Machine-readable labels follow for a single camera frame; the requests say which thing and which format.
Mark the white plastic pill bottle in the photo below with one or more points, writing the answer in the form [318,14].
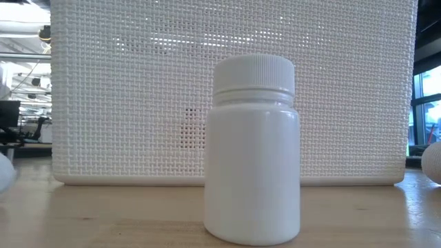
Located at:
[251,172]

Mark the white woven plastic basket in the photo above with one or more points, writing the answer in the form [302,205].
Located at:
[138,103]

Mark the white bandage roll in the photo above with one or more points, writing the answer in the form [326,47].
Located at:
[6,174]
[432,163]

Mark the round ceiling lamp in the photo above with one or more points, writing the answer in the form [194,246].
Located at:
[44,34]

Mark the black computer monitor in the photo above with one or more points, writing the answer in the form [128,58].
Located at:
[9,113]

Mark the dark window frame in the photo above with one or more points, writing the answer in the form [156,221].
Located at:
[417,103]

